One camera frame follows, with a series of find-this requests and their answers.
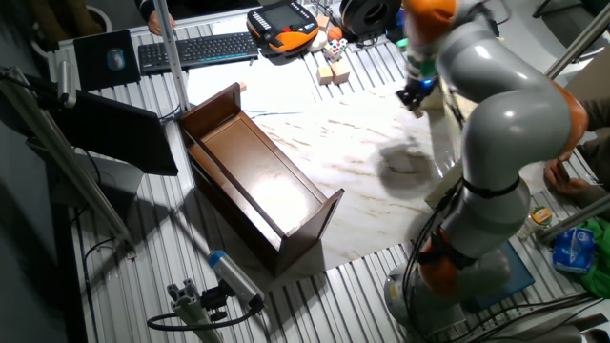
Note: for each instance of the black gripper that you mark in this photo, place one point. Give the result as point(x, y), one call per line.
point(419, 88)

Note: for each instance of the silver and orange robot arm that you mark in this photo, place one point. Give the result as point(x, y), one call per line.
point(505, 119)

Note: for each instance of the grey sleeved forearm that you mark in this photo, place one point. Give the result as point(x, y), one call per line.
point(598, 152)

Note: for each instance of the dark brown wooden shelf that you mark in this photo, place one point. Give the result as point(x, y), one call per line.
point(257, 176)

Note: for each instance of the bystander hand holding phone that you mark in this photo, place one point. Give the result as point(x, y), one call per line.
point(564, 183)

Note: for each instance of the bystander hand with dark sleeve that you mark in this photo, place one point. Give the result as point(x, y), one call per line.
point(157, 25)

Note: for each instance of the blue bag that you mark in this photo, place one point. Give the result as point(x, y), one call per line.
point(395, 28)

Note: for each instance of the light wooden cube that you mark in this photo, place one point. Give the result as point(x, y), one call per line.
point(324, 75)
point(340, 72)

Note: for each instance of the rubik's cube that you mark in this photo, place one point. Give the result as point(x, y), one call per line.
point(335, 50)

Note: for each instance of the black filament spool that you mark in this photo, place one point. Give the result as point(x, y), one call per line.
point(369, 16)

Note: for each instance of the orange ball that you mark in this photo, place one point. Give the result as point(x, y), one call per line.
point(335, 33)

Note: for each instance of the white ball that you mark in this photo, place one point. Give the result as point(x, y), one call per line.
point(317, 43)

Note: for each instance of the small tan wooden block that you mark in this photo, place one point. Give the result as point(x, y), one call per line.
point(323, 22)

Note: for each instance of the white paper sheet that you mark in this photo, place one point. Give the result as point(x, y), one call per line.
point(267, 86)

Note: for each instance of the orange and black teach pendant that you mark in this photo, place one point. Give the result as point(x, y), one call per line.
point(283, 26)

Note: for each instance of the clear plastic bottle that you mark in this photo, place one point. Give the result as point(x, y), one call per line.
point(536, 221)

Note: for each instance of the tiny wooden piece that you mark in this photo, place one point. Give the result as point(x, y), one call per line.
point(242, 86)

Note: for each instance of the blue base mat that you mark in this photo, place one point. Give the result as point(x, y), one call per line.
point(512, 281)

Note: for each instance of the blue tissue pack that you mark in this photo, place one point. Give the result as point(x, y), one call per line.
point(574, 250)

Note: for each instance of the black keyboard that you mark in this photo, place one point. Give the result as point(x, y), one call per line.
point(197, 51)

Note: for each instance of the green cloth bag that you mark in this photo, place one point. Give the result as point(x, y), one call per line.
point(598, 267)

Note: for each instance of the black laptop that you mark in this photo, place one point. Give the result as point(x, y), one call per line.
point(119, 133)

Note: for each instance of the grey computer mouse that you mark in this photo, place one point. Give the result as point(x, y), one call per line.
point(115, 59)

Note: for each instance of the short aluminium profile stand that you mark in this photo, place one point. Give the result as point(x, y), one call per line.
point(195, 312)

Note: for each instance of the black mouse pad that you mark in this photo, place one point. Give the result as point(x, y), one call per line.
point(95, 66)

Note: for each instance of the aluminium frame post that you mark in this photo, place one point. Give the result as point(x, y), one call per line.
point(171, 57)

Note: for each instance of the silver depth camera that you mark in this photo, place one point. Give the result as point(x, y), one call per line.
point(233, 276)

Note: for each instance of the long aluminium frame beam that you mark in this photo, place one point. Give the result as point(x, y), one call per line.
point(62, 157)

